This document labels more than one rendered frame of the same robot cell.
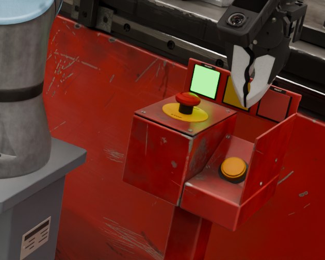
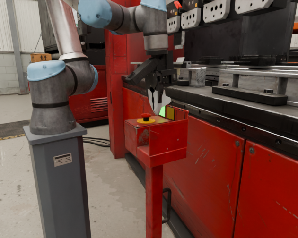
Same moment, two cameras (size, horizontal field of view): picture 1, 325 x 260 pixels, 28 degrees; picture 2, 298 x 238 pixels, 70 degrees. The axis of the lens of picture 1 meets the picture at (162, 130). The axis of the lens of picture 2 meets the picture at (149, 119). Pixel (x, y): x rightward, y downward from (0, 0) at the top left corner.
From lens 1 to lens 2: 0.56 m
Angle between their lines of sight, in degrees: 32
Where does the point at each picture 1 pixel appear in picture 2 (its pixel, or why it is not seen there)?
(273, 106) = (180, 116)
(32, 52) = (49, 90)
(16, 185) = (44, 137)
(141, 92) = not seen: hidden behind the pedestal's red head
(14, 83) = (44, 101)
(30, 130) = (53, 118)
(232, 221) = (148, 163)
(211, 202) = (143, 155)
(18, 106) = (48, 110)
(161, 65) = not seen: hidden behind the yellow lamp
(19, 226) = (50, 153)
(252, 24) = (135, 75)
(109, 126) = not seen: hidden behind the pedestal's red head
